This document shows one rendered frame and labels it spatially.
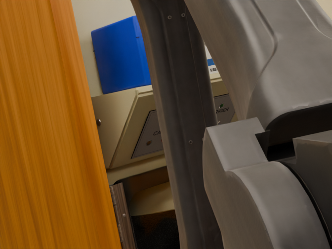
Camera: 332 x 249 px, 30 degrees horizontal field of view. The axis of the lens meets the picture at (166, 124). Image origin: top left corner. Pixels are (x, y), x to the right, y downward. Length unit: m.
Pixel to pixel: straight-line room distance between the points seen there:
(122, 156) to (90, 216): 0.12
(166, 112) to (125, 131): 0.27
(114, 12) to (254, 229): 0.72
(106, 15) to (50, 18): 0.17
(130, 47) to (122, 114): 0.09
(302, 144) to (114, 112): 0.62
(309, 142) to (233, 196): 0.04
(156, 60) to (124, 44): 0.28
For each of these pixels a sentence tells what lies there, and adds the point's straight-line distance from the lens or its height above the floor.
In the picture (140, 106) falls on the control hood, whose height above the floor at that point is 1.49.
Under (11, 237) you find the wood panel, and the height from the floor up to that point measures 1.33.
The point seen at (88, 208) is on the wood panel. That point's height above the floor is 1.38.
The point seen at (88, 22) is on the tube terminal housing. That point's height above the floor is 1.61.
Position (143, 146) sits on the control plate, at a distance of 0.85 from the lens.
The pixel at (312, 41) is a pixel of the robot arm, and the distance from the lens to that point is 0.28.
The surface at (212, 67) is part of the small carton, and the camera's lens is 0.95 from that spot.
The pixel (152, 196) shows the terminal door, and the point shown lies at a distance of 0.90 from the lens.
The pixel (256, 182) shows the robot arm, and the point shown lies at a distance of 0.21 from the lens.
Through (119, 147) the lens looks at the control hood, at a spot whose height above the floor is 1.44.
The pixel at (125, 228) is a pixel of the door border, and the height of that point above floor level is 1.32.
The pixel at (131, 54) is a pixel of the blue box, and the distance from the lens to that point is 0.80.
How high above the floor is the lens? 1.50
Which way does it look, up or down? 3 degrees down
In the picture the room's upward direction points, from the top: 11 degrees counter-clockwise
